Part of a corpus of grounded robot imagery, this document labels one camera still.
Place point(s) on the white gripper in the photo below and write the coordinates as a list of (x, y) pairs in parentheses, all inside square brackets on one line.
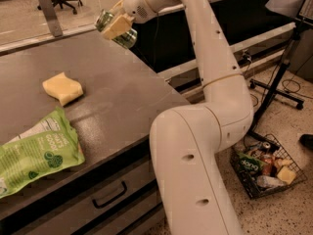
[(136, 4)]

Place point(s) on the green soda can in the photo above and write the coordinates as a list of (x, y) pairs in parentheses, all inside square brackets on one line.
[(126, 40)]

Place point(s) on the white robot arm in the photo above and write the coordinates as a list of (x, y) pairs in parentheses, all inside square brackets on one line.
[(184, 140)]

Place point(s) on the green chip bag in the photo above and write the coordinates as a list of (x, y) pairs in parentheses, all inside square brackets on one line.
[(50, 146)]

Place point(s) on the grey tilted stand tray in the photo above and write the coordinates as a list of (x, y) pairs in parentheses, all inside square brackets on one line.
[(288, 8)]

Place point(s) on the black rolling stand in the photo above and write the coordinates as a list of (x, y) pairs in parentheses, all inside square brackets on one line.
[(272, 89)]

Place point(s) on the grey drawer cabinet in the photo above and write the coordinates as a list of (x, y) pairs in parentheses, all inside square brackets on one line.
[(122, 97)]

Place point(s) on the green snack bag in basket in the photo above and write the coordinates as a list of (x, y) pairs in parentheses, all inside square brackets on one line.
[(251, 164)]

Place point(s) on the silver pouch in basket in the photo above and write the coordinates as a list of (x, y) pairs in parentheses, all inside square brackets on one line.
[(268, 182)]

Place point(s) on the yellow sponge in basket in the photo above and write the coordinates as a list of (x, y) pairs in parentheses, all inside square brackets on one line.
[(286, 175)]

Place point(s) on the grey metal post left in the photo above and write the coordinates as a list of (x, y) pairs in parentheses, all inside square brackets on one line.
[(51, 17)]

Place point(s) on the black drawer handle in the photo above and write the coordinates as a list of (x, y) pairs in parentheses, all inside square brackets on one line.
[(103, 202)]

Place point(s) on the black wire basket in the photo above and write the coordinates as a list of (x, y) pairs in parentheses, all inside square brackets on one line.
[(257, 149)]

